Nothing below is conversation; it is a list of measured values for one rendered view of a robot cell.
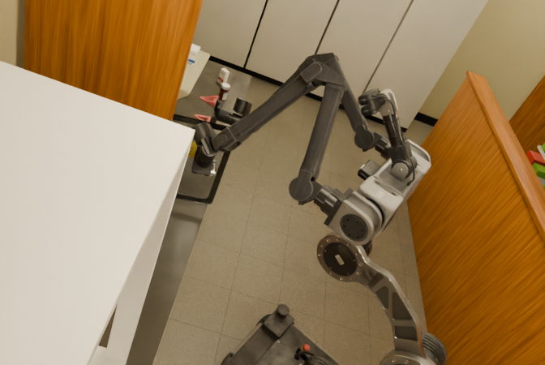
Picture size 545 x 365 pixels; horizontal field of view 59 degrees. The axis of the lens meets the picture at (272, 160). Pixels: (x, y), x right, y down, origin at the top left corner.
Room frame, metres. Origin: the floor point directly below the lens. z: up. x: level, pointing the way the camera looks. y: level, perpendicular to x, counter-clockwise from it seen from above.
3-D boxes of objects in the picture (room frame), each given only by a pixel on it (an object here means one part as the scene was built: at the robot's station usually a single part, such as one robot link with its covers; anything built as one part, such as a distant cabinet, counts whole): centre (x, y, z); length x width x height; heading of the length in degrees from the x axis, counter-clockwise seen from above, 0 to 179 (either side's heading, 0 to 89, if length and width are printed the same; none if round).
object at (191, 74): (1.51, 0.42, 1.46); 0.32 x 0.12 x 0.10; 7
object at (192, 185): (1.40, 0.30, 1.19); 0.30 x 0.01 x 0.40; 109
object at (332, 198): (1.21, -0.22, 1.45); 0.09 x 0.08 x 0.12; 159
